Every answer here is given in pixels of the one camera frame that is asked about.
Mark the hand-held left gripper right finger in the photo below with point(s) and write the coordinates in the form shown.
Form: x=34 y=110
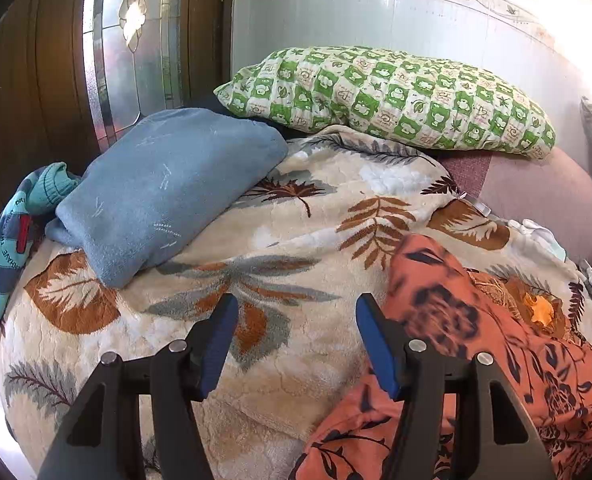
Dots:
x=375 y=352

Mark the pink quilted mattress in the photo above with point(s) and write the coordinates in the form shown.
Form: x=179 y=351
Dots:
x=540 y=195

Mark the small white cloth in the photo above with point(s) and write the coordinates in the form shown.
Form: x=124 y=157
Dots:
x=538 y=235

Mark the wooden door with glass panel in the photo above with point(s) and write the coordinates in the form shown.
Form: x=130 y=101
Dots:
x=91 y=50

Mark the clear plastic tag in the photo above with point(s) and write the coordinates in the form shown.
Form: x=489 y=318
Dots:
x=475 y=205

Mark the blue folded towel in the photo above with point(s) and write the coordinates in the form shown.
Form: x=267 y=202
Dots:
x=166 y=185

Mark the brown yellow garment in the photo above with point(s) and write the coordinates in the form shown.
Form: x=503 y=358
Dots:
x=530 y=300

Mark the orange floral garment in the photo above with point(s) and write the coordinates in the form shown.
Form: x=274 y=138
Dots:
x=455 y=310

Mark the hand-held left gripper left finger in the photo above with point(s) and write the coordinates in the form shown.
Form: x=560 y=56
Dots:
x=220 y=347

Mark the green checked pillow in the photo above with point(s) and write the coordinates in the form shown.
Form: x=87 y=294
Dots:
x=390 y=100

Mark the leaf print fleece blanket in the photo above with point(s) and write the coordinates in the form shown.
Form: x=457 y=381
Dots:
x=296 y=240

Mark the teal striped sweater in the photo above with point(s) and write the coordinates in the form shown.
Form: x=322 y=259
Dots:
x=6 y=255

